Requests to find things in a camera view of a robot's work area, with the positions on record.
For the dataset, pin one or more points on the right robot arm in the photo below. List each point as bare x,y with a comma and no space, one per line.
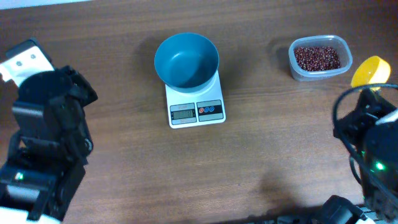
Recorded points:
373,165

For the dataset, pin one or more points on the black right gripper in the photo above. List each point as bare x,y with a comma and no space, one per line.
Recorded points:
368,101

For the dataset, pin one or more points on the white digital kitchen scale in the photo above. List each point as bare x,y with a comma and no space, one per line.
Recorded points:
198,108

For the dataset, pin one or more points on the blue plastic bowl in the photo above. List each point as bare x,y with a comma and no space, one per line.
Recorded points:
186,61

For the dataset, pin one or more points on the clear plastic container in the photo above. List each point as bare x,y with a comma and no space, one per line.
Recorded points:
334,41

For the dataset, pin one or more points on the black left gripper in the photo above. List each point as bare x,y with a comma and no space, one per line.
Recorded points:
82,90

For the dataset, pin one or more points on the red adzuki beans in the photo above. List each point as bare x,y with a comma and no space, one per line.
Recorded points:
315,59

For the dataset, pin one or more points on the yellow measuring scoop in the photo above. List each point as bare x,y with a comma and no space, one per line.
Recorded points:
373,70

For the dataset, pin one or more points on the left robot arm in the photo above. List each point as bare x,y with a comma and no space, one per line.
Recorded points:
47,155

